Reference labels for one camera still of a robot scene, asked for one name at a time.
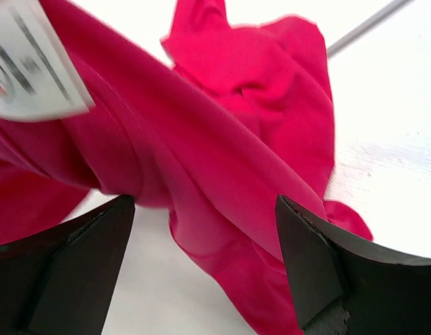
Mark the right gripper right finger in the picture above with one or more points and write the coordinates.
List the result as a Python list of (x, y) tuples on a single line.
[(342, 283)]

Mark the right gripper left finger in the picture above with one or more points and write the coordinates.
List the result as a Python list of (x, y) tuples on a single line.
[(61, 280)]

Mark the red t shirt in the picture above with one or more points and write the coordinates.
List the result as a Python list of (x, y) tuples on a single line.
[(245, 114)]

